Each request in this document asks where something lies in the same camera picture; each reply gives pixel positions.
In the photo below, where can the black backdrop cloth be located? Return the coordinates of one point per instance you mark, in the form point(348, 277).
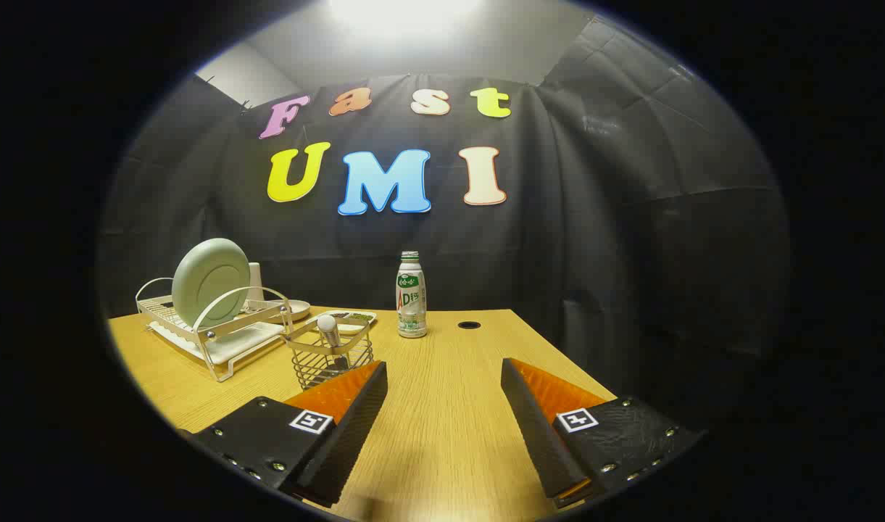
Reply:
point(594, 217)

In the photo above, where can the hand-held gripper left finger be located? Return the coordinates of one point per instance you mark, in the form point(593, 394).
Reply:
point(344, 435)

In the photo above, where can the white drink bottle green label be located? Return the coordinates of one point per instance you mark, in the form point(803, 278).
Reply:
point(412, 297)

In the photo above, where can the small round white dish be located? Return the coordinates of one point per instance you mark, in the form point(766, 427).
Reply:
point(298, 309)

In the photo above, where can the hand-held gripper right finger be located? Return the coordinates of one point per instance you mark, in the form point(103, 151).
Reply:
point(533, 428)

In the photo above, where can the white divided bean dish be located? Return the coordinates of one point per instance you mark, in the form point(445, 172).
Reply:
point(355, 319)

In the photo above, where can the pale green plate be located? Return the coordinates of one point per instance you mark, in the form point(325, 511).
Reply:
point(210, 279)

